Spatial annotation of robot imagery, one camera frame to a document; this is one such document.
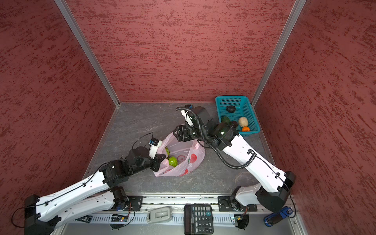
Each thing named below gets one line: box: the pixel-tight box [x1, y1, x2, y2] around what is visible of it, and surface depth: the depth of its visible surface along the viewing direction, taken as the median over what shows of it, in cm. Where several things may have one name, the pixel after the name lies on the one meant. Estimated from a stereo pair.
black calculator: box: [183, 204, 214, 235], surface depth 69 cm
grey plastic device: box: [146, 206, 173, 224], surface depth 70 cm
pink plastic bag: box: [153, 132, 206, 177], surface depth 79 cm
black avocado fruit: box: [226, 105, 236, 113], surface depth 116 cm
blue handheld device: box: [263, 206, 294, 228], surface depth 70 cm
